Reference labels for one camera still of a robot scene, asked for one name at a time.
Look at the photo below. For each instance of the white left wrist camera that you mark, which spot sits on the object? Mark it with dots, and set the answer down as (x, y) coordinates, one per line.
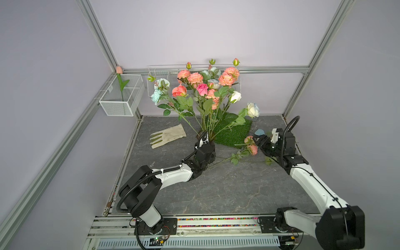
(203, 139)

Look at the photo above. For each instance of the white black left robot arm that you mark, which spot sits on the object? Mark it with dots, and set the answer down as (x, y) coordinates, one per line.
(138, 194)

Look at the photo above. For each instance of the pink tulip in basket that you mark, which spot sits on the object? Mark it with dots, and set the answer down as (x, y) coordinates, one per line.
(122, 83)

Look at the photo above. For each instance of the mixed flower bouquet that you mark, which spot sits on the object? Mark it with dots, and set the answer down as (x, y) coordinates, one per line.
(209, 92)

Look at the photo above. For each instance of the beige garden glove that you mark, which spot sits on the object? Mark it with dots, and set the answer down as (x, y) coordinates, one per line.
(163, 137)

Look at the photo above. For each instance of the white wire basket back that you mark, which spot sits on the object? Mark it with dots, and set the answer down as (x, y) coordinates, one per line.
(170, 73)

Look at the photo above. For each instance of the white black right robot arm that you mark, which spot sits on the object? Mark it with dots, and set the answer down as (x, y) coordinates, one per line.
(339, 226)

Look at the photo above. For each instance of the white wire basket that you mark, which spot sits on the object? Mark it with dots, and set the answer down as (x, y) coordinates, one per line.
(111, 101)
(170, 73)

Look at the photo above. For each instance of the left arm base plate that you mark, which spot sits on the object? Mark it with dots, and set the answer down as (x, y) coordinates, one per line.
(167, 226)

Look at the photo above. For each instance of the white wire basket left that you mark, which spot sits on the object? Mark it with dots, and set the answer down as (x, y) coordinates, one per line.
(111, 101)

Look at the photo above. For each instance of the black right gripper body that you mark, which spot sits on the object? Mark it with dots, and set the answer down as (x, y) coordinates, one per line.
(271, 149)

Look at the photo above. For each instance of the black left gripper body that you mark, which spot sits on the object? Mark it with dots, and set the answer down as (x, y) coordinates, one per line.
(213, 153)

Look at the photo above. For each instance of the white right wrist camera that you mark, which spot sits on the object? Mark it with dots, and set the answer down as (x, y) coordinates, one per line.
(274, 136)

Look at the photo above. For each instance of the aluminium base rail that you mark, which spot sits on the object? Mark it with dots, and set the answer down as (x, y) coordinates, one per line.
(208, 232)

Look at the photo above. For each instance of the pink peony flower stem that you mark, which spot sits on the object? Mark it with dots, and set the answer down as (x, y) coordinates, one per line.
(268, 161)

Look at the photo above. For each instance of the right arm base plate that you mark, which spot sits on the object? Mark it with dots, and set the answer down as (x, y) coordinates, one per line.
(268, 225)

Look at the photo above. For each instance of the green artificial grass mat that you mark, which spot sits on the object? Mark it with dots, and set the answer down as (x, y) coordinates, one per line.
(234, 136)

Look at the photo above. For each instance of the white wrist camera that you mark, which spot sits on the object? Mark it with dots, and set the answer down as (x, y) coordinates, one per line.
(203, 139)
(274, 136)

